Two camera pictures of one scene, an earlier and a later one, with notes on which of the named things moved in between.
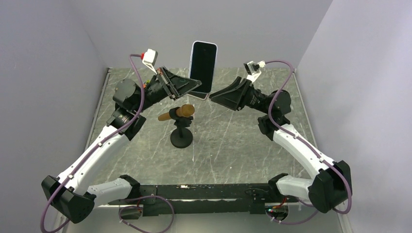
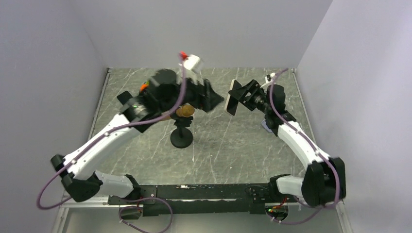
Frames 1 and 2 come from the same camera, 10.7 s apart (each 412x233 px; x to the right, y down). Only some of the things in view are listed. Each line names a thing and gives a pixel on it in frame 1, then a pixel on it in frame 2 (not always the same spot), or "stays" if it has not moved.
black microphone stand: x=181 y=137 stays
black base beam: x=201 y=199 stays
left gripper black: x=178 y=85 → x=205 y=97
